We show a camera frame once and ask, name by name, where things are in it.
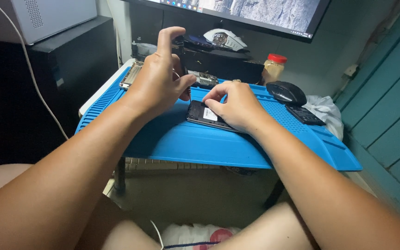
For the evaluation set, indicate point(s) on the person's left hand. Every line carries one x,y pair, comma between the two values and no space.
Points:
151,83

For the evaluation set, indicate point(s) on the person's right hand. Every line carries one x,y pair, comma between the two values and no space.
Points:
241,107

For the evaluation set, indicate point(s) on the black smartphone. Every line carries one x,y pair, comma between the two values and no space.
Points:
200,113

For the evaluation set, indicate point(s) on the black precision screwdriver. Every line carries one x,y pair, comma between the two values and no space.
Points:
180,47

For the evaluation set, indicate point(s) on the clear plastic container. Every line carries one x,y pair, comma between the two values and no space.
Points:
146,49

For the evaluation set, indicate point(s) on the black monitor stand shelf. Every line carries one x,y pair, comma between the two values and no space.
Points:
227,66

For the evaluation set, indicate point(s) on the phone circuit board part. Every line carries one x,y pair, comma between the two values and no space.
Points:
205,79

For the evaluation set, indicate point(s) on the black computer mouse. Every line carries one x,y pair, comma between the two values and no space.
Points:
286,93

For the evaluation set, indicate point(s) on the red lidded glass jar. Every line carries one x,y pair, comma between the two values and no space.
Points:
273,69

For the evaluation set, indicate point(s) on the small white table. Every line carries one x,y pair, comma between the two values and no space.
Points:
97,92

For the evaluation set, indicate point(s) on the black phone battery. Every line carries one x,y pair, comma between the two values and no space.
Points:
304,115

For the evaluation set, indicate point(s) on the blue silicone repair mat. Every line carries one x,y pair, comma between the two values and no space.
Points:
186,145

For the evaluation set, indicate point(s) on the white gaming mouse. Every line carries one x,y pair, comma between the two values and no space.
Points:
226,39

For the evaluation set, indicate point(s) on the black cabinet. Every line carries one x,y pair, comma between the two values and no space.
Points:
75,69

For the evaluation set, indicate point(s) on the white plastic bag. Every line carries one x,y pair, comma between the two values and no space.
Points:
326,111

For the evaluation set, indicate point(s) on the black computer monitor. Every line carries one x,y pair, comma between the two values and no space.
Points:
255,14

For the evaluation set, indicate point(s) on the white computer case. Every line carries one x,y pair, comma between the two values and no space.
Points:
57,17

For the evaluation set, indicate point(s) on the person's right leg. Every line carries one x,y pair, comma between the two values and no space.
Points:
266,229

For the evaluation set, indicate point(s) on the white cloth with red print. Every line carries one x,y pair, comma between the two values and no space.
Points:
189,236

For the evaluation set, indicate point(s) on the teal wooden door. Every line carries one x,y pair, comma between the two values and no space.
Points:
387,114

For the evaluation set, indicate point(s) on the silver phone back frame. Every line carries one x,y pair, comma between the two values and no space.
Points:
130,75

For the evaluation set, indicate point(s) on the white wall socket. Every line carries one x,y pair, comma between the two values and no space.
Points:
351,71

